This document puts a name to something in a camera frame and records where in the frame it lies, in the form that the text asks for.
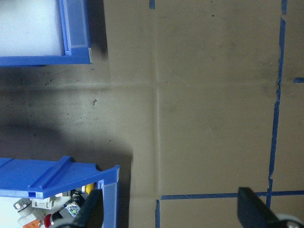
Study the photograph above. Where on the yellow push button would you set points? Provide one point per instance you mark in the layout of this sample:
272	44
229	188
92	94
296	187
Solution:
89	188

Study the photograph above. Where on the pile of push-button switches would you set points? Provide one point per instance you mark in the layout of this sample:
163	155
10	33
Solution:
6	210

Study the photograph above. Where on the white foam pad under capacitors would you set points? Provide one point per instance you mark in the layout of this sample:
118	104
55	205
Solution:
28	26

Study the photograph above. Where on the silver switch with orange base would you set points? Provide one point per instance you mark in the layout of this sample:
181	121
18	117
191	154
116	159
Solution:
29	217

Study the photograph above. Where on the red mushroom push button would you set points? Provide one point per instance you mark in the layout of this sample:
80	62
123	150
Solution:
48	221

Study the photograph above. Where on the silver metal nut button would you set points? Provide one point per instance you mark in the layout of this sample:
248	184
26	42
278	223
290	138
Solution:
21	204

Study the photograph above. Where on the white switch block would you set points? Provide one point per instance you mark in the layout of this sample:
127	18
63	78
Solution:
41	203

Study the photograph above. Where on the blue bin with push buttons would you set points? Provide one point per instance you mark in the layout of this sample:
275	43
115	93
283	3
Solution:
47	175

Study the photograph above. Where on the black switch with green face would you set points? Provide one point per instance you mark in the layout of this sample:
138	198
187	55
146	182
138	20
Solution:
71	209

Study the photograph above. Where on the blue bin with capacitors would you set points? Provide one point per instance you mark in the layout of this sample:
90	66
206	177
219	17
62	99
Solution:
76	28

